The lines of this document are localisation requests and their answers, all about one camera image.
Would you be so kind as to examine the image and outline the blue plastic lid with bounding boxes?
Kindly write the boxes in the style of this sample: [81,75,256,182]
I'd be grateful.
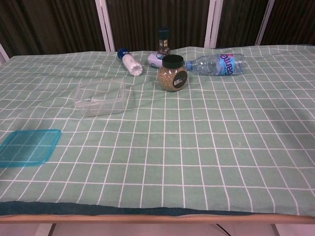
[0,128,62,168]

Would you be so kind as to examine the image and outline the round seed jar black lid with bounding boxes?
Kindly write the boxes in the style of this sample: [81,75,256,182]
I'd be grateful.
[157,55,189,92]

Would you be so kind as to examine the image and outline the clear plastic container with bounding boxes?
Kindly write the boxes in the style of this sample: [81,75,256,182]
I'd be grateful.
[73,79,127,117]

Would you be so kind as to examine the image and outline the green checked tablecloth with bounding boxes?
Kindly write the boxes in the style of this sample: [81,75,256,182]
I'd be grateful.
[0,44,315,214]

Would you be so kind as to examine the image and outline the white bottle with blue cap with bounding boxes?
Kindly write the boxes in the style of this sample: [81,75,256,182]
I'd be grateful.
[117,48,144,77]

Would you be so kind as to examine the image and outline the pepper grinder with dark cap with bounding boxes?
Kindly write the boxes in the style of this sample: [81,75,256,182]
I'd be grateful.
[156,27,171,56]

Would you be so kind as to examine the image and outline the clear water bottle blue label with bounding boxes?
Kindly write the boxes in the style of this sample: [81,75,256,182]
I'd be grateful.
[185,53,246,76]

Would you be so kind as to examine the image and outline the wooden table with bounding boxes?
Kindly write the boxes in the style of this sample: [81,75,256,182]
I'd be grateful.
[0,213,315,236]

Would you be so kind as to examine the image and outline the dark teal under cloth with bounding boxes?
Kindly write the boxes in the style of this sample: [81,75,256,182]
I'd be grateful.
[0,201,315,218]

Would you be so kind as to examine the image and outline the white screen frame post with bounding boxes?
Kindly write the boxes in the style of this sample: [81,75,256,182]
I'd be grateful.
[0,43,10,66]
[95,0,116,52]
[255,0,275,45]
[204,0,223,49]

